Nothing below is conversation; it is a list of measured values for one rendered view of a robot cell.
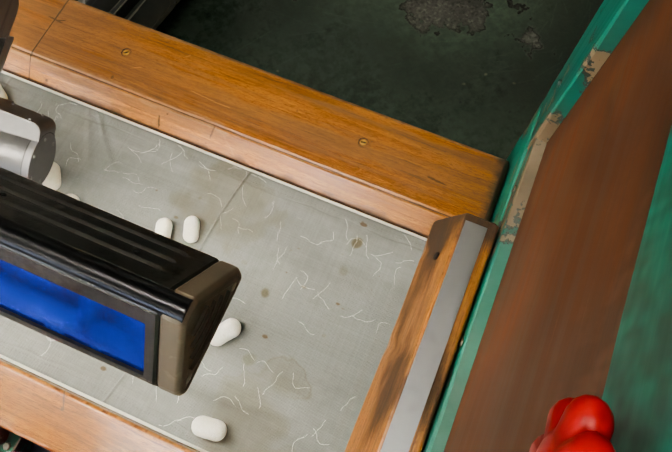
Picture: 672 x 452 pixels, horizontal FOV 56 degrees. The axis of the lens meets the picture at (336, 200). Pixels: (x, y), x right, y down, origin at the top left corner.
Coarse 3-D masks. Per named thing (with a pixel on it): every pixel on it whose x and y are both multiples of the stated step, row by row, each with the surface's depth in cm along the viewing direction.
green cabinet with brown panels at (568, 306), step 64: (640, 0) 41; (576, 64) 52; (640, 64) 37; (576, 128) 49; (640, 128) 32; (512, 192) 62; (576, 192) 40; (640, 192) 28; (512, 256) 55; (576, 256) 34; (640, 256) 21; (512, 320) 44; (576, 320) 30; (640, 320) 19; (448, 384) 54; (512, 384) 37; (576, 384) 26; (640, 384) 18; (448, 448) 49; (512, 448) 32; (640, 448) 16
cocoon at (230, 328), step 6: (222, 324) 66; (228, 324) 66; (234, 324) 66; (240, 324) 66; (222, 330) 65; (228, 330) 65; (234, 330) 66; (240, 330) 66; (216, 336) 65; (222, 336) 65; (228, 336) 66; (234, 336) 66; (216, 342) 65; (222, 342) 66
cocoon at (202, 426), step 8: (200, 416) 63; (192, 424) 63; (200, 424) 62; (208, 424) 62; (216, 424) 62; (224, 424) 63; (200, 432) 62; (208, 432) 62; (216, 432) 62; (224, 432) 62; (216, 440) 62
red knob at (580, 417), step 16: (560, 400) 18; (576, 400) 16; (592, 400) 16; (560, 416) 17; (576, 416) 16; (592, 416) 16; (608, 416) 16; (544, 432) 18; (560, 432) 16; (576, 432) 16; (592, 432) 15; (608, 432) 16; (544, 448) 17; (560, 448) 16; (576, 448) 15; (592, 448) 15; (608, 448) 15
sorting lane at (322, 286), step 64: (64, 128) 76; (128, 128) 76; (64, 192) 73; (128, 192) 73; (192, 192) 73; (256, 192) 73; (256, 256) 70; (320, 256) 70; (384, 256) 70; (0, 320) 68; (256, 320) 68; (320, 320) 68; (384, 320) 68; (64, 384) 65; (128, 384) 65; (192, 384) 65; (256, 384) 66; (320, 384) 66; (256, 448) 63; (320, 448) 63
